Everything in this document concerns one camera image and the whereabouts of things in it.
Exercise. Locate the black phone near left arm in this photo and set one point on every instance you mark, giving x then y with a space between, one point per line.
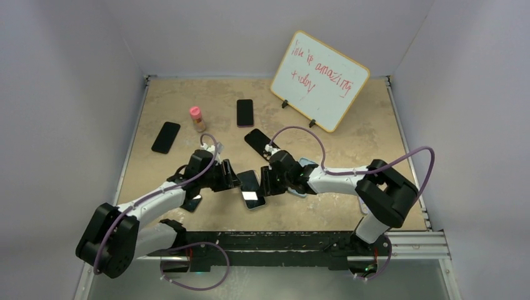
190 205

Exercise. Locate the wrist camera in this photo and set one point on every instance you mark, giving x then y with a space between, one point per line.
270 150
214 148

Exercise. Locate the black phone case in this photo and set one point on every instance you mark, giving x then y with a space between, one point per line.
258 141

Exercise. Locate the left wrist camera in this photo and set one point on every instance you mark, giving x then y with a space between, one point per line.
214 148

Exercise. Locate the whiteboard with yellow frame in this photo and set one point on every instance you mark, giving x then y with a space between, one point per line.
318 81

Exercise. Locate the light blue phone case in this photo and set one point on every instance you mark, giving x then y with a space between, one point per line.
303 161

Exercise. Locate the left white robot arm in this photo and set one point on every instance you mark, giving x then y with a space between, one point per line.
112 238

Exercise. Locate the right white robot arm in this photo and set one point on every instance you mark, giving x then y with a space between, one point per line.
388 195

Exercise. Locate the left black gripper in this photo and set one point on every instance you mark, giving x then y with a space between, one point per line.
228 180

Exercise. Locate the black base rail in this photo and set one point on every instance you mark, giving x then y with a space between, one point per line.
333 250

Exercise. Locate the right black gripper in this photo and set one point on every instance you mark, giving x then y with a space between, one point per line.
267 187

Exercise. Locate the lavender phone case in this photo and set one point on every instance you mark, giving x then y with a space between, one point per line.
363 207

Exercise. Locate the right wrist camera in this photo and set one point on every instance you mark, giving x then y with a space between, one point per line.
270 150

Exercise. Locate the black phone purple edge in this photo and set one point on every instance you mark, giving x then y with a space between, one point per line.
244 113

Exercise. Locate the pink capped small bottle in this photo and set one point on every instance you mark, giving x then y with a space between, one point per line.
197 119

